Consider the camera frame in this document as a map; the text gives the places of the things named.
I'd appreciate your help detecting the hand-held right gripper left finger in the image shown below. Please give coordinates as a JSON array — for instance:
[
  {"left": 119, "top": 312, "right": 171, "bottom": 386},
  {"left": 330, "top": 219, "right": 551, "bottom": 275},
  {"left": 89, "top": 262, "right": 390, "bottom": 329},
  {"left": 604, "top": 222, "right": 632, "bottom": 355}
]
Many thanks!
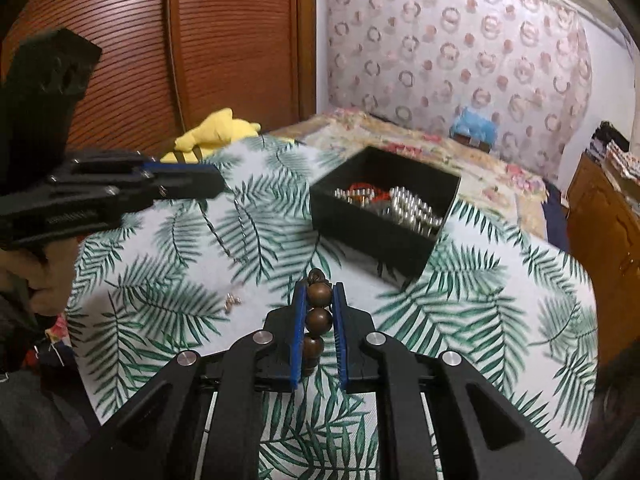
[{"left": 65, "top": 280, "right": 308, "bottom": 480}]

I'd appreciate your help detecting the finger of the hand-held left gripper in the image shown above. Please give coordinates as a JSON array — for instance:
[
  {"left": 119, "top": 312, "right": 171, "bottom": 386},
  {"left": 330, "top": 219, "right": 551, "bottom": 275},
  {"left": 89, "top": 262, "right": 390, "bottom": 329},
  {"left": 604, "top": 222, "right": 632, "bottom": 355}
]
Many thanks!
[
  {"left": 65, "top": 149, "right": 167, "bottom": 177},
  {"left": 50, "top": 164, "right": 227, "bottom": 217}
]

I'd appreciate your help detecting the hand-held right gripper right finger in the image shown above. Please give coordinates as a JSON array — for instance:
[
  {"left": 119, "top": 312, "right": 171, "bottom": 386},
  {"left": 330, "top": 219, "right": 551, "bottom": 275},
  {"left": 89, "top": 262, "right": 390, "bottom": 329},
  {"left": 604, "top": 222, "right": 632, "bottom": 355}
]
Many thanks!
[{"left": 332, "top": 282, "right": 583, "bottom": 480}]

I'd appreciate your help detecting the brown wooden bead bracelet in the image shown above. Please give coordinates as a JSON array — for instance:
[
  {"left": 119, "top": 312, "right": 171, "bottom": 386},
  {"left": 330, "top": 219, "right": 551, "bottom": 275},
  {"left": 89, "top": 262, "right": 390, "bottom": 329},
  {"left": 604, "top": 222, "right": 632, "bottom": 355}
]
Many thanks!
[{"left": 299, "top": 268, "right": 333, "bottom": 378}]

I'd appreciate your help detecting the dark chain necklace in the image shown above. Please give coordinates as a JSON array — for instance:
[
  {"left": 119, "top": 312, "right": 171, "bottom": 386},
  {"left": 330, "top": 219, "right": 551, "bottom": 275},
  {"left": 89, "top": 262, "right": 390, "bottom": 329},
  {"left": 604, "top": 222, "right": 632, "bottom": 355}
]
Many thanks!
[{"left": 202, "top": 200, "right": 238, "bottom": 261}]

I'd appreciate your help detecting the black jewelry box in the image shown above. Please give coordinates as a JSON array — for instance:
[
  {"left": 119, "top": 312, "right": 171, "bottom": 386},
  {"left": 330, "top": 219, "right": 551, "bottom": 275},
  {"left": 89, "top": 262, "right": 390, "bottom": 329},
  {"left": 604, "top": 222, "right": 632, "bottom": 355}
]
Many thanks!
[{"left": 310, "top": 146, "right": 462, "bottom": 278}]

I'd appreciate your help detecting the red coral bead bracelet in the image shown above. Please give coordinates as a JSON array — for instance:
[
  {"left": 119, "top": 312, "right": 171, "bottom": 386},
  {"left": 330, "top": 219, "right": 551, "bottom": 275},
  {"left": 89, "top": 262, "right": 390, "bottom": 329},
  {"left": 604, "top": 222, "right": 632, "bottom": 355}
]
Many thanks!
[{"left": 345, "top": 182, "right": 393, "bottom": 206}]

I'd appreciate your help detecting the person's left hand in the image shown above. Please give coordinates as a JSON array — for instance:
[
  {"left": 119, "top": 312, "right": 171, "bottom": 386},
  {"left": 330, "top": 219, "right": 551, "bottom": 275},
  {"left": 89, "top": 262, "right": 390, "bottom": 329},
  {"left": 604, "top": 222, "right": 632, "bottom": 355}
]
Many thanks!
[{"left": 0, "top": 237, "right": 81, "bottom": 316}]

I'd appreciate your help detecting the yellow plush toy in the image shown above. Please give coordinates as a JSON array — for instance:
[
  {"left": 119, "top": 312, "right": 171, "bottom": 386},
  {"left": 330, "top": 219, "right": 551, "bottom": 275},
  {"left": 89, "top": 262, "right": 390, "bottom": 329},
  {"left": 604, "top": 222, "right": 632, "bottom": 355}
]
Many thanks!
[{"left": 160, "top": 107, "right": 261, "bottom": 165}]

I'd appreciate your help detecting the green leaf print tablecloth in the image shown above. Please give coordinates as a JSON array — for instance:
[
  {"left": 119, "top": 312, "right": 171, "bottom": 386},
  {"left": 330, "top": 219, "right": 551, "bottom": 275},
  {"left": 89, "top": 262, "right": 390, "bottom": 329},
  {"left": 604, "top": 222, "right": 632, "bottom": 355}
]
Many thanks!
[{"left": 65, "top": 132, "right": 601, "bottom": 480}]

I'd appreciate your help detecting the brown louvered wardrobe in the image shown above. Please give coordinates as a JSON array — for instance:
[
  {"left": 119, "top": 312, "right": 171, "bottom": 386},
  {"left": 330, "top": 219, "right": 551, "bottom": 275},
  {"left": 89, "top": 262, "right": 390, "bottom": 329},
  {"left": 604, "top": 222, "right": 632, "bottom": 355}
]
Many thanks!
[{"left": 0, "top": 0, "right": 317, "bottom": 161}]

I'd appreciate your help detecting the floral bedspread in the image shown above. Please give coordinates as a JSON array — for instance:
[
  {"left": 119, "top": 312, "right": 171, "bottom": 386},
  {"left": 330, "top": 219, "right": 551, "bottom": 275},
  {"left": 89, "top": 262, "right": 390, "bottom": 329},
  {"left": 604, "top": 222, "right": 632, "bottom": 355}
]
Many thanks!
[{"left": 272, "top": 107, "right": 551, "bottom": 241}]

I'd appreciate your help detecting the small brown box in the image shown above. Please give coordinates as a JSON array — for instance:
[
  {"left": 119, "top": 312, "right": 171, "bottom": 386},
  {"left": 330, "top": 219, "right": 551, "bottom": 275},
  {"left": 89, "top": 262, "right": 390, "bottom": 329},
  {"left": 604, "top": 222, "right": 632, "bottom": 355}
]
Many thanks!
[{"left": 450, "top": 132, "right": 493, "bottom": 153}]

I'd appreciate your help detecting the navy bed sheet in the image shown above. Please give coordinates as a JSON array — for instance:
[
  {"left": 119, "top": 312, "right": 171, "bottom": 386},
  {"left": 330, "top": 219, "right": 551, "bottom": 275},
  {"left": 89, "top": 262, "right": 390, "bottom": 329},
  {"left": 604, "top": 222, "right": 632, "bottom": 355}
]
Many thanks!
[{"left": 542, "top": 180, "right": 571, "bottom": 253}]

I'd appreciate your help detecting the blue plush toy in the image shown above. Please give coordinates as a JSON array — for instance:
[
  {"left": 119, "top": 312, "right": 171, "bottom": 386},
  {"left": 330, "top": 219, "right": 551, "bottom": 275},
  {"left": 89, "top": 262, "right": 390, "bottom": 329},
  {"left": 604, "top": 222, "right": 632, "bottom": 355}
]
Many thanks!
[{"left": 450, "top": 106, "right": 501, "bottom": 143}]

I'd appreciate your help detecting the wooden cabinet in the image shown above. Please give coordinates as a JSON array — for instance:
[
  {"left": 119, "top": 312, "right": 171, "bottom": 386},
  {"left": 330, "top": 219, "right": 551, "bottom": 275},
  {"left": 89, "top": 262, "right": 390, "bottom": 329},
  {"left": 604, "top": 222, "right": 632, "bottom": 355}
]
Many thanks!
[{"left": 565, "top": 152, "right": 640, "bottom": 366}]

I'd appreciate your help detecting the circle print curtain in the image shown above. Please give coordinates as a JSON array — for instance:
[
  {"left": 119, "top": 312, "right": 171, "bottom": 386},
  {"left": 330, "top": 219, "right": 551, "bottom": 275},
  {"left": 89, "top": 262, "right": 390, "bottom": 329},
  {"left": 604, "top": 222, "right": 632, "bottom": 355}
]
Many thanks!
[{"left": 325, "top": 0, "right": 593, "bottom": 181}]

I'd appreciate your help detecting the stack of folded clothes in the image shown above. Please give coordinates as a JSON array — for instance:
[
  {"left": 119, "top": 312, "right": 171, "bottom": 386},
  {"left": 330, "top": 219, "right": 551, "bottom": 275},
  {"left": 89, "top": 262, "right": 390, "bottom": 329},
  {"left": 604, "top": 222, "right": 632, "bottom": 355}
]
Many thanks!
[{"left": 587, "top": 121, "right": 640, "bottom": 181}]

